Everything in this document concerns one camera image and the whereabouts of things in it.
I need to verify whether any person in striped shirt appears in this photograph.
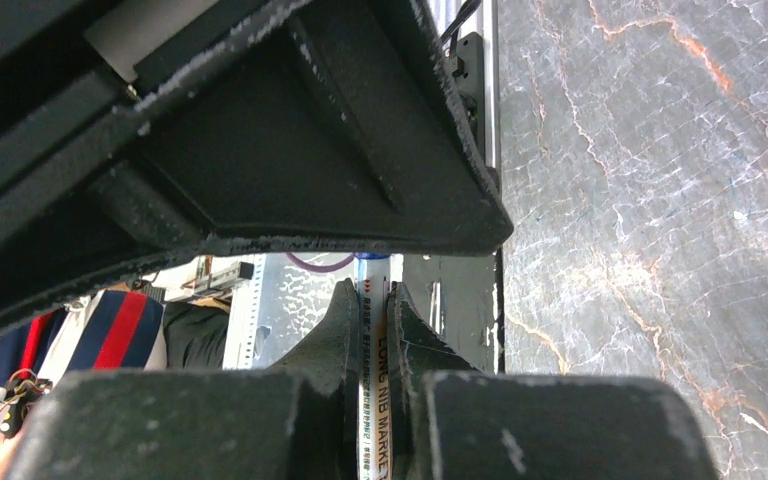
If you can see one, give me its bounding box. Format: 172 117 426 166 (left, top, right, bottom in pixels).
0 290 230 479

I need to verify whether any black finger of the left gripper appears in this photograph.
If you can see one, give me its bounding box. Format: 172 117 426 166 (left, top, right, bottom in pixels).
0 1 513 333

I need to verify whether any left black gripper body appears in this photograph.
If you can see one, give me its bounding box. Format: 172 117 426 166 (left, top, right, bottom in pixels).
0 0 306 220

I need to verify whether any white slotted cable duct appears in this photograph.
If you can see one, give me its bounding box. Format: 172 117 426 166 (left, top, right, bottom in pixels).
222 254 267 369

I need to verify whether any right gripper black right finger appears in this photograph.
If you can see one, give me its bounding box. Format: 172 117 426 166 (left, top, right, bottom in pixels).
387 282 718 479

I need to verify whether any grey blue pen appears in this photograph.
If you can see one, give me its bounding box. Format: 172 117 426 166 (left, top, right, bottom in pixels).
356 253 393 480

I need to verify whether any black mounting base plate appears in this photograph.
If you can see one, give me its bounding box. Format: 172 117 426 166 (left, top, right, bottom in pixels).
402 253 505 373

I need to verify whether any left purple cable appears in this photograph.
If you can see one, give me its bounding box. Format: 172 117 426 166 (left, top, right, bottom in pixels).
284 252 357 274

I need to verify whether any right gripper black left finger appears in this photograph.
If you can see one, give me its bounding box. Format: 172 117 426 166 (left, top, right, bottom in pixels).
7 280 360 479

